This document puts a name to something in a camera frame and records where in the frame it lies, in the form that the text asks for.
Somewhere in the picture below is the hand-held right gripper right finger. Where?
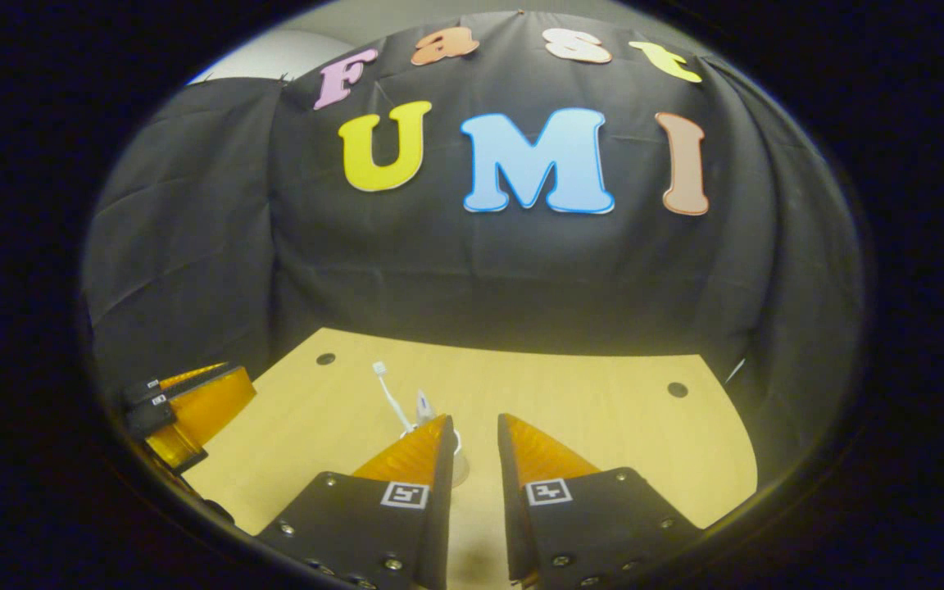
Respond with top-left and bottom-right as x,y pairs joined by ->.
497,413 -> 702,589

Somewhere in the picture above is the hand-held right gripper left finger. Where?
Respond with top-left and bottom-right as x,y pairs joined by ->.
257,414 -> 456,590

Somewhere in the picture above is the white cup with wooden handle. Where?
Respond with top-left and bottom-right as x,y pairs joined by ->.
398,420 -> 473,490

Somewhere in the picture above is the pale green toothbrush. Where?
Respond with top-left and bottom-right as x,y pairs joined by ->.
372,361 -> 415,433

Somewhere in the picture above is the light wooden desktop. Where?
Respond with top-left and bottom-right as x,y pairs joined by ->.
181,328 -> 760,590

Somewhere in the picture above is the black backdrop cloth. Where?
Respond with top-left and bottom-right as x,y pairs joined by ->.
83,10 -> 865,492

